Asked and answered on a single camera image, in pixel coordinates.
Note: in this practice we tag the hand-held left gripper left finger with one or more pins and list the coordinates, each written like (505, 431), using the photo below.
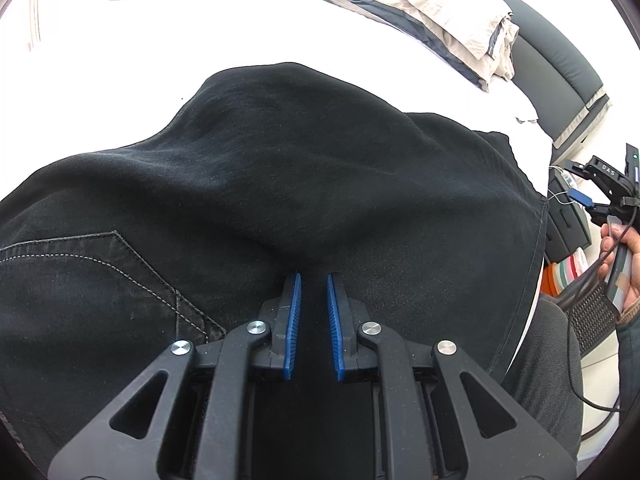
(294, 320)

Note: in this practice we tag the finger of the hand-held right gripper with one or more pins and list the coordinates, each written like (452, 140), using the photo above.
(582, 197)
(577, 167)

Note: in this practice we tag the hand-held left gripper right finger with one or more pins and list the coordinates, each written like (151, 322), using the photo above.
(334, 320)

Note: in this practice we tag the black pants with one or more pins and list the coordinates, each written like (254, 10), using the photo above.
(300, 160)

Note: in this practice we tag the person's right hand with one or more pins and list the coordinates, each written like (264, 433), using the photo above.
(631, 270)

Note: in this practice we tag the black bedside cabinet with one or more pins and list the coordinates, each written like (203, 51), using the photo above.
(565, 225)

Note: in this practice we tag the striped colourful box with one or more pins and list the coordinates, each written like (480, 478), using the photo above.
(565, 275)

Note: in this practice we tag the dark grey padded headboard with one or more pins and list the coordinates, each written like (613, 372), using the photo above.
(550, 65)

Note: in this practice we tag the person's grey trouser leg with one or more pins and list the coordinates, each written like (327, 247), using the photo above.
(545, 370)

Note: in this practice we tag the folded beige and grey duvet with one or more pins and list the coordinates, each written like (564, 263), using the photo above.
(440, 15)

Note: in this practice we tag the white bed sheet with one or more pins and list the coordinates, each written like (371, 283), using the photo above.
(150, 60)

